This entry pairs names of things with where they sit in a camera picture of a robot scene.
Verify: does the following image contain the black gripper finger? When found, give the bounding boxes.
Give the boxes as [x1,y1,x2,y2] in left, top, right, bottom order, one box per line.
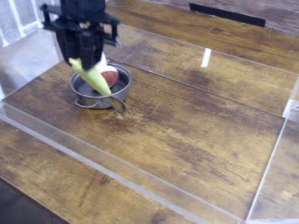
[56,29,80,63]
[79,27,104,70]

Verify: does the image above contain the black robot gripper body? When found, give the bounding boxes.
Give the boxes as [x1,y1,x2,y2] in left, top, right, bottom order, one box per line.
[40,0,120,46]

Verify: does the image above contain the green handled metal spoon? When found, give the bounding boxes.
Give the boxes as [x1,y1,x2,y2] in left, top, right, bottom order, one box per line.
[69,59,127,113]

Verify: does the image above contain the small silver metal pot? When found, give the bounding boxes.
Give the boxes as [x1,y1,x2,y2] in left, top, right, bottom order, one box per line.
[69,63,132,113]

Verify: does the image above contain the white and red toy mushroom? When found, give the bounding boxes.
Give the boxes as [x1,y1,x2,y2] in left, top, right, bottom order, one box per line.
[96,54,119,87]

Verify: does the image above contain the black strip on table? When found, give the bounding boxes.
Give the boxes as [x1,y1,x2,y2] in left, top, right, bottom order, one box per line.
[189,3,267,27]

